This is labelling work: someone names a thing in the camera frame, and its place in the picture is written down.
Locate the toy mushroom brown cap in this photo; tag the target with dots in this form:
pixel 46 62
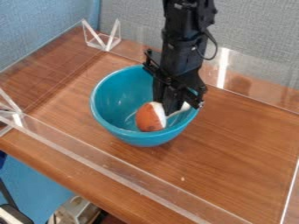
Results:
pixel 151 117

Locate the clear acrylic left bracket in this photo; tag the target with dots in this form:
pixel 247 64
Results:
pixel 11 114

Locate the black stand leg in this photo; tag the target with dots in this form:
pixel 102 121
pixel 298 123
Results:
pixel 10 213

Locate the clear acrylic back barrier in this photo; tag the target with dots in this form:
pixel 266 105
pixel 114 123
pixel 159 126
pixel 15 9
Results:
pixel 265 79

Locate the white object under table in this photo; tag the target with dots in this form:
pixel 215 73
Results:
pixel 75 211

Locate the clear acrylic front barrier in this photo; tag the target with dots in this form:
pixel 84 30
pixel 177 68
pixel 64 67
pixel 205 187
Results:
pixel 169 195

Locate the clear acrylic barrier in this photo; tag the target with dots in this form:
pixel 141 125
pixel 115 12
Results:
pixel 169 195
pixel 265 79

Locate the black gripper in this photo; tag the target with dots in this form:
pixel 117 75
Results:
pixel 175 67

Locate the clear acrylic corner bracket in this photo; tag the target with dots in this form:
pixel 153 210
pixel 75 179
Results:
pixel 99 40

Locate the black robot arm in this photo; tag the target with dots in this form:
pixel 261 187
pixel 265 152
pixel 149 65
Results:
pixel 187 18

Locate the blue plastic bowl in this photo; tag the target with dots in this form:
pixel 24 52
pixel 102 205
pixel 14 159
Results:
pixel 117 98

